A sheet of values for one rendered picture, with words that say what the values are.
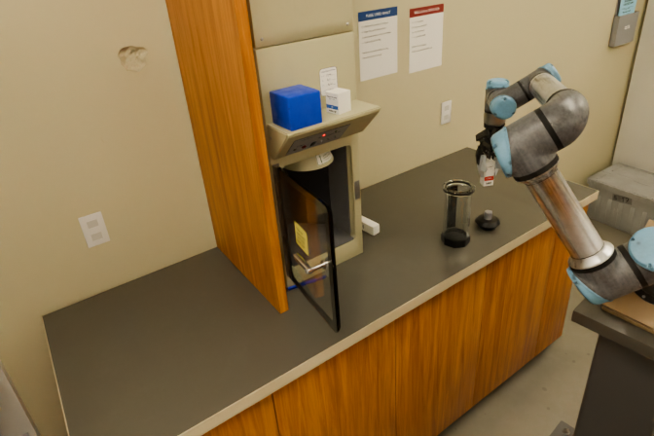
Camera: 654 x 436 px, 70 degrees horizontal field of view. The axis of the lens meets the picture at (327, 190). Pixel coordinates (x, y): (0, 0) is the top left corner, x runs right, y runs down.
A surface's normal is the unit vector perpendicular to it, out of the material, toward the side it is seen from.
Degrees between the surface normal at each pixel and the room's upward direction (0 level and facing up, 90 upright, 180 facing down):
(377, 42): 90
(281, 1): 90
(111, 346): 0
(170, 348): 0
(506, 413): 0
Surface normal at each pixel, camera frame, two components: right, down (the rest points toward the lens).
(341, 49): 0.58, 0.33
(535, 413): -0.07, -0.89
